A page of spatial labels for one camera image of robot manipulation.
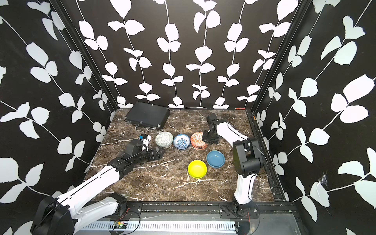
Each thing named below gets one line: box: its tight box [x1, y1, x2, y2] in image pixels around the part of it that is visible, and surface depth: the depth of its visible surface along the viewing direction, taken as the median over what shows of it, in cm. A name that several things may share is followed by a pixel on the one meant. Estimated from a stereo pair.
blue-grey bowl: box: [206, 149, 226, 168], surface depth 93 cm
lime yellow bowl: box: [187, 159, 208, 179], surface depth 88 cm
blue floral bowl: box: [173, 133, 191, 150], surface depth 100 cm
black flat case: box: [124, 101, 170, 131], surface depth 114 cm
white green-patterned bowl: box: [155, 131, 174, 149], surface depth 100 cm
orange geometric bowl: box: [190, 131, 209, 150], surface depth 98 cm
